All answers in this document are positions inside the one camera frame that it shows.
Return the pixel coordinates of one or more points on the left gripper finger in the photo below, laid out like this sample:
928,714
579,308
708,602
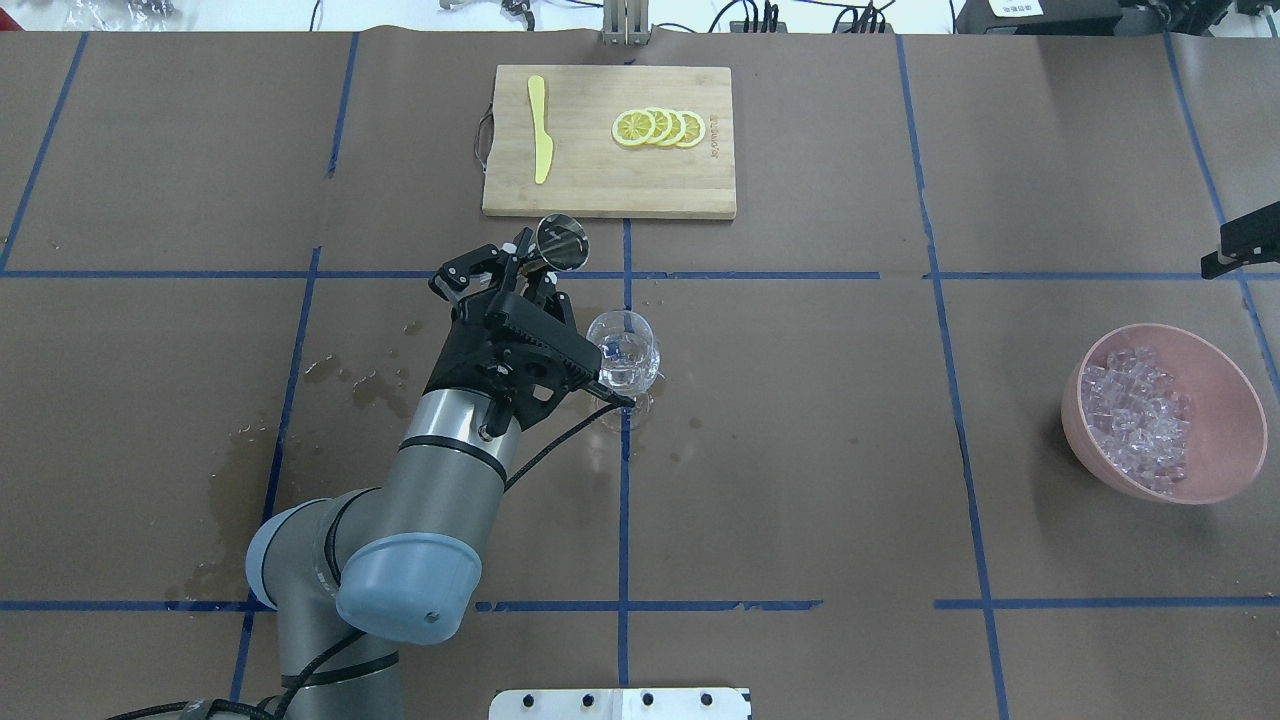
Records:
481,270
547,298

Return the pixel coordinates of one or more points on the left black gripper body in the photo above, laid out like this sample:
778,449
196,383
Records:
452,362

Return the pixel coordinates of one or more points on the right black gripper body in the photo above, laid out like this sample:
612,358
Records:
1240,249

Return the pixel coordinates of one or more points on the steel cocktail jigger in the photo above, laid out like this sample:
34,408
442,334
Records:
559,243

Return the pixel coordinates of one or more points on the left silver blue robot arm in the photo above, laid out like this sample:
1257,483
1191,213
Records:
353,578

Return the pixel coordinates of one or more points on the clear wine glass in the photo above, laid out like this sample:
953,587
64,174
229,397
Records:
630,364

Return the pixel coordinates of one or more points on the pile of clear ice cubes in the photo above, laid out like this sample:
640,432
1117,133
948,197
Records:
1134,410

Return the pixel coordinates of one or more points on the bamboo cutting board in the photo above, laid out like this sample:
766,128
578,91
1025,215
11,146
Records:
591,175

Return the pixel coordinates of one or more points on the yellow plastic knife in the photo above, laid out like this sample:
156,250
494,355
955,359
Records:
543,142

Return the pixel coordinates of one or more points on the lemon slice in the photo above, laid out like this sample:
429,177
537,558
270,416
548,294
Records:
694,129
662,125
676,128
633,128

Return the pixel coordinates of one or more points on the pink ribbed bowl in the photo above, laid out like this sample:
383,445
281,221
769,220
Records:
1228,439

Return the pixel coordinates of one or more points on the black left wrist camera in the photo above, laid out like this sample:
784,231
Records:
514,319

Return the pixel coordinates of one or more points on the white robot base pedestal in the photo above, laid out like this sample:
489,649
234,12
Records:
623,703

